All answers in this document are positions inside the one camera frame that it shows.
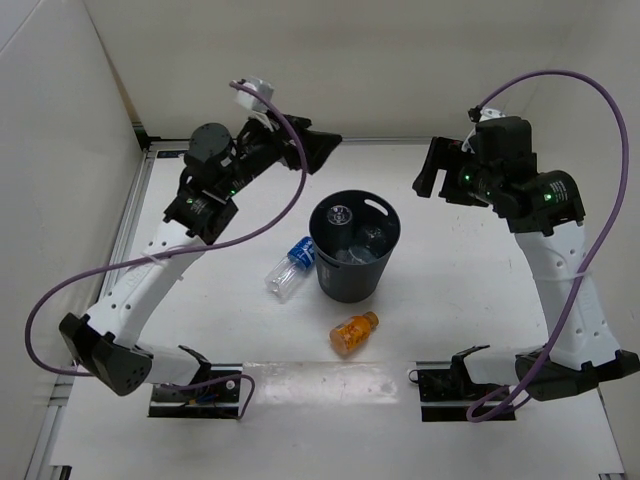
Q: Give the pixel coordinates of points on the dark grey plastic bin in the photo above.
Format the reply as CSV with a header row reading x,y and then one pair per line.
x,y
354,233

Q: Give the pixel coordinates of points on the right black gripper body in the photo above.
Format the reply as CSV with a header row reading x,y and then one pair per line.
x,y
482,179

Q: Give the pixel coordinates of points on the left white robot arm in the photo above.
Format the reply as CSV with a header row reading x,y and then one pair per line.
x,y
105,339

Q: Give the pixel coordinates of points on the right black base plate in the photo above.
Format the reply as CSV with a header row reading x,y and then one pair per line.
x,y
443,396

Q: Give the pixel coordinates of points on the clear bottle green blue label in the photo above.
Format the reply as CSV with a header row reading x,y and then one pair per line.
x,y
369,244

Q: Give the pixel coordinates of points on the clear bottle without label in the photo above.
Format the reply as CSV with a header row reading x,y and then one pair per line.
x,y
339,228

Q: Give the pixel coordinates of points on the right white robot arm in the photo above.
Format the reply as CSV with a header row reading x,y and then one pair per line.
x,y
584,353

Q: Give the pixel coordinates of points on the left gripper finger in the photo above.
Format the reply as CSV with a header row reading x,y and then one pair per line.
x,y
301,125
318,147

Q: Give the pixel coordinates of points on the orange juice bottle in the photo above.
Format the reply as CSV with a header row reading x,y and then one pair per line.
x,y
349,336

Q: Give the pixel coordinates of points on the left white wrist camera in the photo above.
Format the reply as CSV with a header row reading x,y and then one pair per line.
x,y
253,94

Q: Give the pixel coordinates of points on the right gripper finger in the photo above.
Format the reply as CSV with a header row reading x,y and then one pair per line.
x,y
442,154
455,186

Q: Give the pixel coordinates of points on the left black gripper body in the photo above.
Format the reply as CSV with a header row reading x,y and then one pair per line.
x,y
265,145

